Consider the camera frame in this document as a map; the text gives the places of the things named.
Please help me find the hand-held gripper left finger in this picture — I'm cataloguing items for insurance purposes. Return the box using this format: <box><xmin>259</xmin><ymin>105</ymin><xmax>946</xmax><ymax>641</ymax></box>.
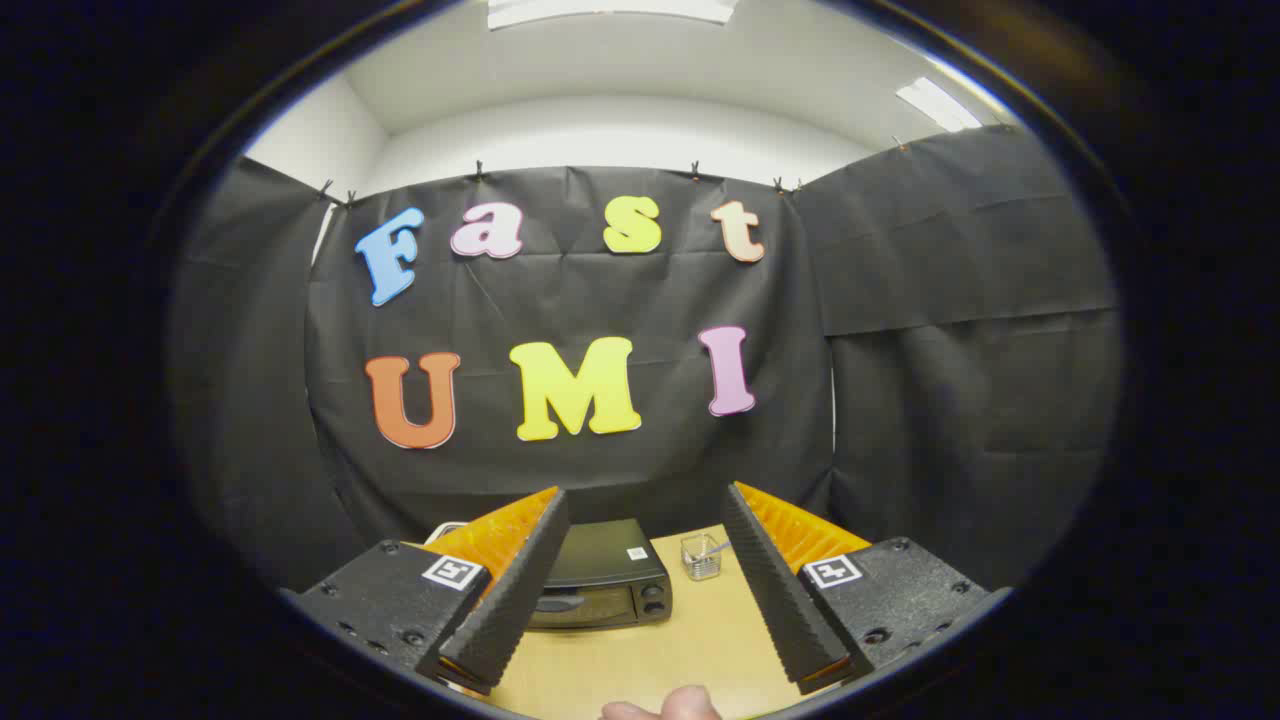
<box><xmin>283</xmin><ymin>487</ymin><xmax>571</xmax><ymax>696</ymax></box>

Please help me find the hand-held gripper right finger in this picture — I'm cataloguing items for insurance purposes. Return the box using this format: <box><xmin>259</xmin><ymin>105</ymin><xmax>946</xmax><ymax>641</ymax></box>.
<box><xmin>722</xmin><ymin>481</ymin><xmax>1011</xmax><ymax>696</ymax></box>

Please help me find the black toaster oven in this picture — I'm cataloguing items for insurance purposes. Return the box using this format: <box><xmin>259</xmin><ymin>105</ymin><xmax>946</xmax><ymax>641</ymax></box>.
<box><xmin>527</xmin><ymin>518</ymin><xmax>673</xmax><ymax>631</ymax></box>

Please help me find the clear glass jar with spoon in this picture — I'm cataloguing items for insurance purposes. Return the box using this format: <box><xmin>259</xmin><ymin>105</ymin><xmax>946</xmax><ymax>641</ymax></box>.
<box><xmin>681</xmin><ymin>534</ymin><xmax>729</xmax><ymax>582</ymax></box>

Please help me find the ceiling light panel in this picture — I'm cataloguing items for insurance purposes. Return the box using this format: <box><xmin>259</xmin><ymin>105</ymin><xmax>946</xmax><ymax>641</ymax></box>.
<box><xmin>895</xmin><ymin>77</ymin><xmax>983</xmax><ymax>133</ymax></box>
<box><xmin>488</xmin><ymin>0</ymin><xmax>739</xmax><ymax>29</ymax></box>

